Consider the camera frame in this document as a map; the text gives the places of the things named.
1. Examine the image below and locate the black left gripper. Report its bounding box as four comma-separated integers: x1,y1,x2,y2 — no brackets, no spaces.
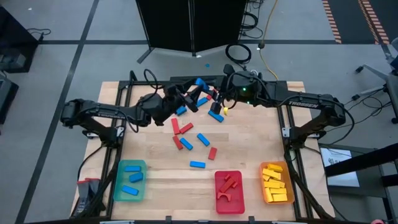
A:
161,83,203,114

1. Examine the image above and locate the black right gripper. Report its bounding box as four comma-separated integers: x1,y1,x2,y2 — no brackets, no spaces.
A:
210,73,236,116

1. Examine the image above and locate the long yellow wooden block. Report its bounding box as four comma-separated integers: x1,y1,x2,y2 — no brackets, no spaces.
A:
264,179,286,190

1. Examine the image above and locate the black partition panel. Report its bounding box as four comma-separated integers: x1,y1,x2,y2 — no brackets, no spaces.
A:
136,0,193,54
192,0,247,52

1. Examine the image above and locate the red plastic bin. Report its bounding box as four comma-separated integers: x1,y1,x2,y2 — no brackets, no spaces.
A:
214,170,246,215

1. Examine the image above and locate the orange plastic bin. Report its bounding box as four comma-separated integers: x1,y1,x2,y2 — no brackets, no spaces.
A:
259,161,295,205

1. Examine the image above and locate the teal plastic bin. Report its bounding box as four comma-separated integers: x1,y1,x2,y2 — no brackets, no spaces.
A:
113,159,147,202

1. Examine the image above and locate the white printed sheet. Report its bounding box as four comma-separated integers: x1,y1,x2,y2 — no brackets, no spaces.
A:
320,147,361,188

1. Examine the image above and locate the grey box with red top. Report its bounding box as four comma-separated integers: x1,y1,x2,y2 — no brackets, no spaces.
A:
76,177,101,217

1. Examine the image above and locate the black metal beam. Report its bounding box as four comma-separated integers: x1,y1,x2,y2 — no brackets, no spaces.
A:
324,142,398,179

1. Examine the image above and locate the grey office chair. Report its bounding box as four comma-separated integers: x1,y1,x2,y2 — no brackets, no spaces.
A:
354,37,398,125

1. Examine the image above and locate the black equipment cart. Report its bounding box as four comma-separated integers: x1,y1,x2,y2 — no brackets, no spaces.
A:
0,6,40,75

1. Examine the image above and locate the dark equipment box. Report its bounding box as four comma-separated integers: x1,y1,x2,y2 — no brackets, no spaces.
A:
0,79,19,125

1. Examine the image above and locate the black cable coil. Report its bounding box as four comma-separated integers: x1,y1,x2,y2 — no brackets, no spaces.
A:
224,42,252,65

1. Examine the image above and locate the black aluminium table frame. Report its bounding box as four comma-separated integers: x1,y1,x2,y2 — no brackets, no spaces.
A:
70,70,335,224

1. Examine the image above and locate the black cable bundle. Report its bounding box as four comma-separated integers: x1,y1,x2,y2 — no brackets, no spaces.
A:
241,0,265,40

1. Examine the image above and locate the yellow power cable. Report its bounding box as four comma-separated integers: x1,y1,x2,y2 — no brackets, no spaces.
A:
258,0,280,81

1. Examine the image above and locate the black floor cable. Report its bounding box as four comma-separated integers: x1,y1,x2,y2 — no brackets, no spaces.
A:
26,27,52,41
318,93,393,133

